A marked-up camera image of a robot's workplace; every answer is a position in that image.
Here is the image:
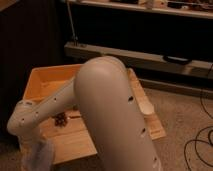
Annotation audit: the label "upper wooden shelf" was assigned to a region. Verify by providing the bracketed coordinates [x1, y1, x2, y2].
[60, 0, 213, 19]

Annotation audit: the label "small wooden stick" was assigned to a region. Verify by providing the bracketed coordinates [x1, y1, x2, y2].
[67, 116, 81, 119]

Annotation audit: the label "grey low bench shelf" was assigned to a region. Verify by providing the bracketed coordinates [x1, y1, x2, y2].
[64, 42, 213, 80]

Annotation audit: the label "dark brown nut pile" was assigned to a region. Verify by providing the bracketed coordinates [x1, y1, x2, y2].
[52, 113, 68, 127]

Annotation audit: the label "black cables on floor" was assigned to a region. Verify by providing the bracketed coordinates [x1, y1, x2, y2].
[183, 63, 213, 171]

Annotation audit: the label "grey blue towel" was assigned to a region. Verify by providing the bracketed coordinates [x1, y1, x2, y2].
[22, 140, 54, 171]

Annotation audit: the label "metal lamp pole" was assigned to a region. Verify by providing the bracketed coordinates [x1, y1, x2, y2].
[66, 0, 78, 46]

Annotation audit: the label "black remote on bench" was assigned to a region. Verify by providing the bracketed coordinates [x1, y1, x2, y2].
[163, 56, 192, 65]

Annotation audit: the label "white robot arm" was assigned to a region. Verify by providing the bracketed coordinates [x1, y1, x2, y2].
[7, 57, 163, 171]

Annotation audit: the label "yellow plastic bin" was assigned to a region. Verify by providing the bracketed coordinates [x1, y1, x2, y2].
[23, 64, 81, 102]

